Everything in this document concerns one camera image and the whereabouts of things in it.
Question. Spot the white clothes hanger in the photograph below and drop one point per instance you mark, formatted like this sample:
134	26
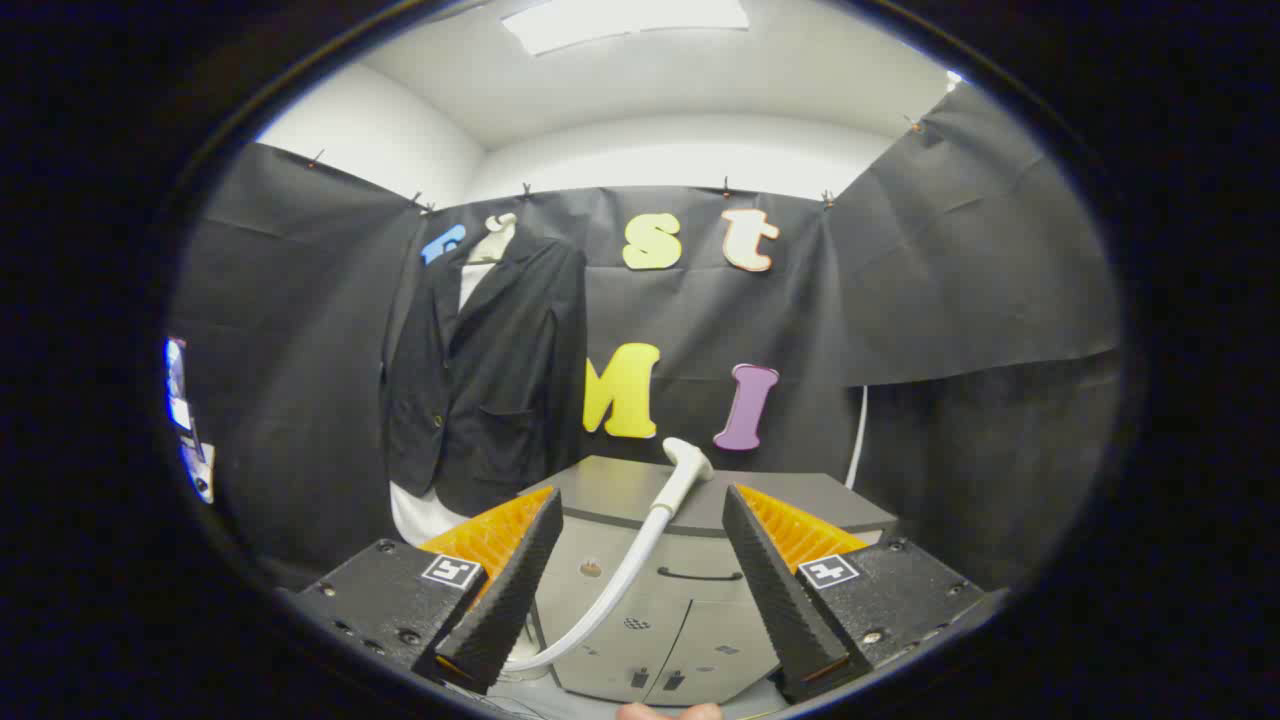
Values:
500	222

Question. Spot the blue and white panel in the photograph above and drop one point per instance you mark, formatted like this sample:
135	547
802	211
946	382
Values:
178	400

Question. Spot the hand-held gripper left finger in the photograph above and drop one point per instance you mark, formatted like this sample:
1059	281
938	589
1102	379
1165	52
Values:
510	590

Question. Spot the ceiling light panel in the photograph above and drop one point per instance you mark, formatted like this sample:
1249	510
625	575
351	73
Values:
620	20

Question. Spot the white garment steamer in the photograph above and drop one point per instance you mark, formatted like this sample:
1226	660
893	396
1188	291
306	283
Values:
681	488

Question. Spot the grey cabinet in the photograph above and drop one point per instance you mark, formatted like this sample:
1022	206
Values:
700	620

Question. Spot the black backdrop cloth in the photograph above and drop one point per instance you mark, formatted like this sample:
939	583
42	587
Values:
900	300

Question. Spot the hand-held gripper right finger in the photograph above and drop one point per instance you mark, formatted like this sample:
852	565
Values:
780	600

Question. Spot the black jacket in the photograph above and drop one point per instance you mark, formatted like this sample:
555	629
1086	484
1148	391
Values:
500	380

